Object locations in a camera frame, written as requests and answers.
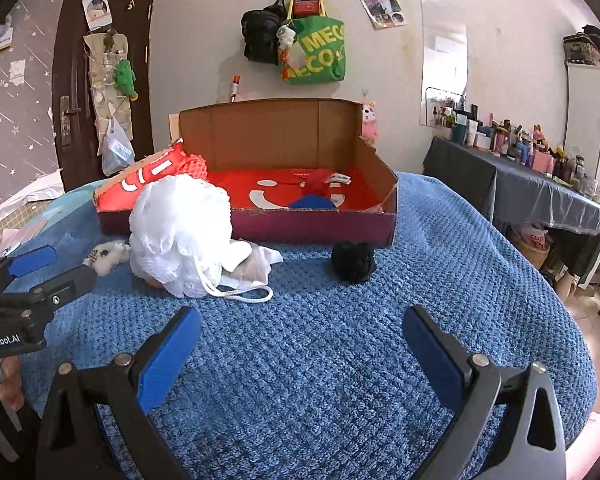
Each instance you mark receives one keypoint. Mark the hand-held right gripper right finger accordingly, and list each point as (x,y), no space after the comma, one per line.
(432,355)

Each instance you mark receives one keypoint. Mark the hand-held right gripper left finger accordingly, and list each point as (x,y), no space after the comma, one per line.
(167,360)

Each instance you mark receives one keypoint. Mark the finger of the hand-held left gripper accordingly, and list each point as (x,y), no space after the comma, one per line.
(30,260)
(65,285)

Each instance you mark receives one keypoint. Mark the small beige plush toy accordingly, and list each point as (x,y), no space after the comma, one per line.
(107,255)

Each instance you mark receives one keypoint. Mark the black fuzzy ball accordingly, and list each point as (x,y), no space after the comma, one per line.
(352,262)

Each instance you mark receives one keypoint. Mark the white mesh bath sponge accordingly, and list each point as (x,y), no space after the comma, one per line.
(180,230)

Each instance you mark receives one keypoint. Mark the frosted plastic pouch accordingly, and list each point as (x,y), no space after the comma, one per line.
(255,262)

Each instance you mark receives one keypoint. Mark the red foam net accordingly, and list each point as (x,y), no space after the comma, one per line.
(195,165)

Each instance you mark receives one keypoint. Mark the blue cloth pouch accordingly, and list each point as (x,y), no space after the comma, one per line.
(312,202)

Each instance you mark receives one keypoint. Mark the red yarn ball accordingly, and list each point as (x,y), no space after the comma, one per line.
(316,187)

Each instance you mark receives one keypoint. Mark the brown cardboard box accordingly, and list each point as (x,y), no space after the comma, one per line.
(280,130)

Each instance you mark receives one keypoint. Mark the person's left hand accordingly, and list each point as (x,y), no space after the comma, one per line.
(12,385)

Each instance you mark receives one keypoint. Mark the white paper sheet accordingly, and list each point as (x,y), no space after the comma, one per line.
(25,195)

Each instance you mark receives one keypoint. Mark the light blue bed sheet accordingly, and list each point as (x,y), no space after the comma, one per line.
(75,200)

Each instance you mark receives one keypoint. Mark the blue knitted blanket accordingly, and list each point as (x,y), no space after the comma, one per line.
(330,335)

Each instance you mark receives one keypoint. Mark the clear plastic bag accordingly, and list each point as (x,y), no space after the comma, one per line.
(116,152)

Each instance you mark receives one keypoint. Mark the beige printed bag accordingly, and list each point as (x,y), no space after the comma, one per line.
(532,245)

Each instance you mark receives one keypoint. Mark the clear hanging door organizer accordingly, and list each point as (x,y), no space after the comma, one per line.
(100,90)

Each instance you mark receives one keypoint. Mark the table with grey cloth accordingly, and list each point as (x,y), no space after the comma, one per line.
(530,195)

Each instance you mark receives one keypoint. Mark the pink pillow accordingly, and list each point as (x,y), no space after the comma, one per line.
(595,450)

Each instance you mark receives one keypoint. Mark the dark wooden door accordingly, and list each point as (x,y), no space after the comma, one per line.
(75,60)

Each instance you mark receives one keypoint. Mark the red printed bag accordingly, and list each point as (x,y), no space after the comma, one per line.
(275,185)

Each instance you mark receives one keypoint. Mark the green plush toy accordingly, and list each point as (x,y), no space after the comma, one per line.
(125,77)

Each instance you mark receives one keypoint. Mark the group of cosmetic bottles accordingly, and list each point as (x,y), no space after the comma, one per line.
(515,147)

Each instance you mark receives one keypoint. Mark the glue stick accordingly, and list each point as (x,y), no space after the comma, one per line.
(235,87)

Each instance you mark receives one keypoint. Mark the white wardrobe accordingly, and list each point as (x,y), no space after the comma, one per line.
(585,120)

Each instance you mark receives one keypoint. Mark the green tote bag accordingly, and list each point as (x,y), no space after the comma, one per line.
(320,55)

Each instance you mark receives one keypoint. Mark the dark patterned suitcase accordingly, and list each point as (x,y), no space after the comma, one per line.
(580,50)

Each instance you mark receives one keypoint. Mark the red framed picture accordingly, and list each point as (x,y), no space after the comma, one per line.
(307,1)

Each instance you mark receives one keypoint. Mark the pink plush wall toy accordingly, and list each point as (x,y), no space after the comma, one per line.
(370,120)

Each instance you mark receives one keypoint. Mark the frameless wall mirror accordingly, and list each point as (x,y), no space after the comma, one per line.
(442,60)

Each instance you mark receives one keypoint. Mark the wall photo poster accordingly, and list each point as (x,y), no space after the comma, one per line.
(380,7)

